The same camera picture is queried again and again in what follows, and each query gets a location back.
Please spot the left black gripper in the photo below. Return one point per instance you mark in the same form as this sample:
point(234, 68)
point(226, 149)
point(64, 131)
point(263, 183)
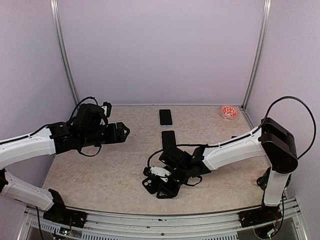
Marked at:
point(120, 137)

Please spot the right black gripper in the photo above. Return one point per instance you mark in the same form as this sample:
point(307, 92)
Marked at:
point(170, 192)

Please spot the black phone case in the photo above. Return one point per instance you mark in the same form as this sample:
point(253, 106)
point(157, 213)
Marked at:
point(151, 184)

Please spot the light blue phone case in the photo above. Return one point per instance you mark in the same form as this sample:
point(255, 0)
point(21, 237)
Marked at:
point(166, 125)

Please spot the teal green phone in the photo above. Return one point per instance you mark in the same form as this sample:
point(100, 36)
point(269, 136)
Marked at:
point(165, 117)

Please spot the pink clear phone case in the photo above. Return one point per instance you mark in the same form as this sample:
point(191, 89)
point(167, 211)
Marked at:
point(175, 137)

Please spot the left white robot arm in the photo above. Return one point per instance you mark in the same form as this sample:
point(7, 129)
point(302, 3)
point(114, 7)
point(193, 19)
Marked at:
point(88, 126)

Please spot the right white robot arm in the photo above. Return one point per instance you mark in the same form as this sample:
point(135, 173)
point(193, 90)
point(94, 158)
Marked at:
point(270, 140)

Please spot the dark green mug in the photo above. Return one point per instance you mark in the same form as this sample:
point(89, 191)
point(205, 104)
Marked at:
point(262, 181)

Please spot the red white patterned bowl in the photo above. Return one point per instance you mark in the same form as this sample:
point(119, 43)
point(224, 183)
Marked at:
point(229, 112)

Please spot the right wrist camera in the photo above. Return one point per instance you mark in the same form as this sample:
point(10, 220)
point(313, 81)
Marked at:
point(157, 172)

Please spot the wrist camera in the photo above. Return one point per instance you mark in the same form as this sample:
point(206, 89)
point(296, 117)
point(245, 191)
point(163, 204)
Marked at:
point(157, 172)
point(107, 107)

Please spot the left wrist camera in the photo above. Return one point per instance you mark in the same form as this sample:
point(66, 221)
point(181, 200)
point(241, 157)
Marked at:
point(107, 107)

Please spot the front aluminium rail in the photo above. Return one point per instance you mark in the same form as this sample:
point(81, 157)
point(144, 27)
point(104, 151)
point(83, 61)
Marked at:
point(225, 225)

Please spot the left aluminium frame post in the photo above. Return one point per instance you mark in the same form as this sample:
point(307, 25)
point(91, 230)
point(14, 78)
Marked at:
point(54, 5)

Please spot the aluminium frame post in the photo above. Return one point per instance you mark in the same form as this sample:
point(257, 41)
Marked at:
point(54, 5)
point(258, 53)

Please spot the right aluminium frame post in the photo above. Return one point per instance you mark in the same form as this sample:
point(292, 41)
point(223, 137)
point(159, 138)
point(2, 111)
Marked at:
point(258, 53)

